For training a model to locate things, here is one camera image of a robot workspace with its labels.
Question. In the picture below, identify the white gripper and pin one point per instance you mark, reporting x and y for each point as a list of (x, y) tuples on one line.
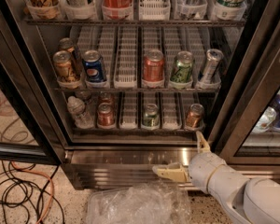
[(204, 169)]

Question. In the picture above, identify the orange can bottom shelf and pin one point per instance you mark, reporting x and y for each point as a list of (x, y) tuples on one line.
[(194, 115)]

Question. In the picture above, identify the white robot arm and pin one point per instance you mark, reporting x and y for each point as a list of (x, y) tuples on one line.
[(245, 200)]

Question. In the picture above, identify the green can bottom shelf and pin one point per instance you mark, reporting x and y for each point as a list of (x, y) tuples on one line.
[(151, 116)]

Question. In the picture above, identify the green can shelf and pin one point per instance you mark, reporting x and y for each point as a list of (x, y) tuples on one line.
[(182, 67), (151, 116)]

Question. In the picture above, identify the fridge glass door right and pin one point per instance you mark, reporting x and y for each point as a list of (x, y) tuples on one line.
[(239, 145)]

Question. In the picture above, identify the fridge glass door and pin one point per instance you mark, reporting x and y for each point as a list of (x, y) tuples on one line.
[(239, 145), (25, 132)]

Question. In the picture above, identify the green can middle shelf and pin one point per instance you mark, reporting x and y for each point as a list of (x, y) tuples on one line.
[(182, 67)]

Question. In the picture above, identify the white can right compartment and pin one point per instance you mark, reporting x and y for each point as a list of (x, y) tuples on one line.
[(265, 120)]

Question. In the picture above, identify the red can bottom front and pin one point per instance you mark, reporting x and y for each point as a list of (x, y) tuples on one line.
[(105, 114)]

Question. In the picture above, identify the steel fridge base grille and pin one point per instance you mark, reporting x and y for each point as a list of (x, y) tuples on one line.
[(123, 165)]

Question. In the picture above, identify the red can middle shelf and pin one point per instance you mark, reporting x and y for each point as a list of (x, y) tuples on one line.
[(153, 66)]

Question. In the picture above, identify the slim silver can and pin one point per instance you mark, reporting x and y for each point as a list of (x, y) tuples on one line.
[(213, 58)]

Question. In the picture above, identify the red can bottom rear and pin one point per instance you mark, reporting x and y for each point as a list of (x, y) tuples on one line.
[(106, 97)]

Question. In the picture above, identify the blue pepsi can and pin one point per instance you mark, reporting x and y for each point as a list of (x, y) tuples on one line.
[(93, 66)]

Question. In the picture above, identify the gold brown can front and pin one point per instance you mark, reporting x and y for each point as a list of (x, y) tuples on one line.
[(64, 66)]

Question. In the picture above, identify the gold brown can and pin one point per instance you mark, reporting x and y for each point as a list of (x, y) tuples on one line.
[(64, 66), (68, 45)]

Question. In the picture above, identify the gold brown can rear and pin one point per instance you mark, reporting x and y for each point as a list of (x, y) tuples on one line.
[(68, 45)]

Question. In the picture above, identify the fridge glass door left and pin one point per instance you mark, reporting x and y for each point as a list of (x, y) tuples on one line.
[(25, 132)]

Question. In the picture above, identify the clear plastic bag bin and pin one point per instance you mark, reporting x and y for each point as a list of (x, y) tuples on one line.
[(147, 203)]

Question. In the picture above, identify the clear plastic water bottle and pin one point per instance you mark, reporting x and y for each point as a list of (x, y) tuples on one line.
[(79, 113)]

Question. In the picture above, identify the empty white tray top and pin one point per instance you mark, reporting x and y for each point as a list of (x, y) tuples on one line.
[(154, 10)]

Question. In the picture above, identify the middle wire shelf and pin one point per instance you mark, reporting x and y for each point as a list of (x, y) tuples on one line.
[(138, 89)]

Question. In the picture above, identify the wire shelf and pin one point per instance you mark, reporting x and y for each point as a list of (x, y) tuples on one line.
[(138, 89), (138, 23)]

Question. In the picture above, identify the top wire shelf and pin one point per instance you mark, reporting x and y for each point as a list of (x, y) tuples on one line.
[(138, 23)]

